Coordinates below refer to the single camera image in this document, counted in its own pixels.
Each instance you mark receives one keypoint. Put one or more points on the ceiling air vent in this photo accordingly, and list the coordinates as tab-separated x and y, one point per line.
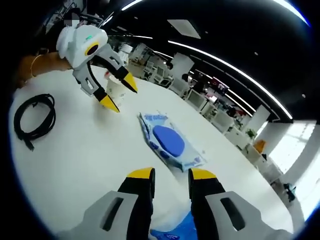
183	28

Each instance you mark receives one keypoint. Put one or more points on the green potted plant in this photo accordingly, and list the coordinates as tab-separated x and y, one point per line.
251	133

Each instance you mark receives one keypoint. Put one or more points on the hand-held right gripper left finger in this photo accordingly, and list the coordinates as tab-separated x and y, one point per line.
135	200

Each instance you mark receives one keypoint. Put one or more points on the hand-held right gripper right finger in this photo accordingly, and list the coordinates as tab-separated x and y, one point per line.
207	200

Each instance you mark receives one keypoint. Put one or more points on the orange chair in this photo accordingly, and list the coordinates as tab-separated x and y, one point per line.
260	145

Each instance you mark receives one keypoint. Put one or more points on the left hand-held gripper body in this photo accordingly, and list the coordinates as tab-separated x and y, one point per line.
77	42

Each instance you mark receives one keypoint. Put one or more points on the white paper cup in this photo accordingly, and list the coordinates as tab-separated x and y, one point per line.
116	91

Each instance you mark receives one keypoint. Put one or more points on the long ceiling light strip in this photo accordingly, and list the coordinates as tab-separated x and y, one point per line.
237	72
292	10

